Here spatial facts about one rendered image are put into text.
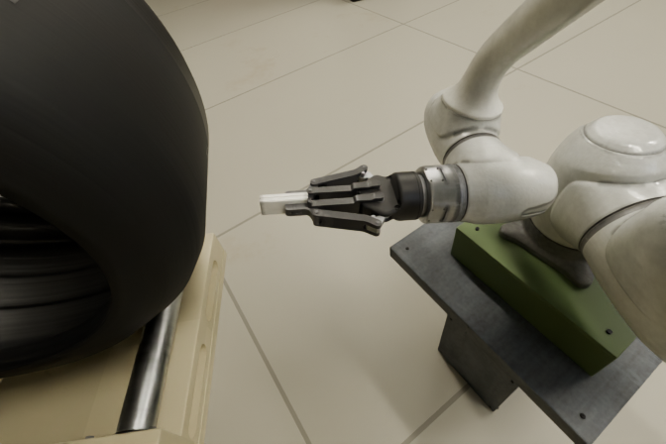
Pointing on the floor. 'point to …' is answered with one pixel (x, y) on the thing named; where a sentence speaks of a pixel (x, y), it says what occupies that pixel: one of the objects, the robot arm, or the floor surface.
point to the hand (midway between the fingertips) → (284, 203)
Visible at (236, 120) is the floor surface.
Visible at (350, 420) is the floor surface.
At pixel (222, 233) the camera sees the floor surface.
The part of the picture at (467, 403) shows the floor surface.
